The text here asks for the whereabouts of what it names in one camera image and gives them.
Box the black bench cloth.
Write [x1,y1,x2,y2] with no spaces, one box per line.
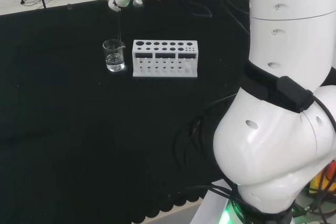
[0,0,253,224]

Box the black cable bundle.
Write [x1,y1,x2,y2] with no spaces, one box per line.
[172,92,238,204]

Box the pale base board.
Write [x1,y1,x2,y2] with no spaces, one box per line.
[188,177,238,224]

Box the clear glass beaker with water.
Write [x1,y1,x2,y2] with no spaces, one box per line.
[102,39,127,73]

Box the white test tube rack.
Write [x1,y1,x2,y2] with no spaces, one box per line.
[132,39,199,78]

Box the clear glass rod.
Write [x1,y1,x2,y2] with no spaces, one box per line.
[117,8,123,44]

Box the yellow stop button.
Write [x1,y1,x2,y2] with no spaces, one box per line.
[308,159,336,196]

